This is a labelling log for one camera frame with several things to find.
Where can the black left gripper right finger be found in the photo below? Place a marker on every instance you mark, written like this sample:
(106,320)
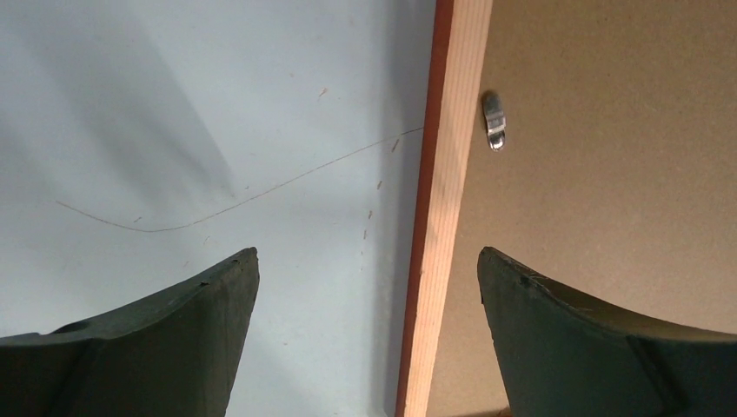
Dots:
(562,352)

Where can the metal turn clip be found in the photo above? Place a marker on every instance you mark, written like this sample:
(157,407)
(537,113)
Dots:
(495,120)

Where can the brown fibreboard backing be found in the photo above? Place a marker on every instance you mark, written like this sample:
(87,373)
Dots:
(618,176)

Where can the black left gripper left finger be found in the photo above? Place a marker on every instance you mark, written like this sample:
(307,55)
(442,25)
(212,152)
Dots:
(173,353)

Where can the wooden picture frame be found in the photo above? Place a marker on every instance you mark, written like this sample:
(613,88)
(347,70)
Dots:
(459,43)

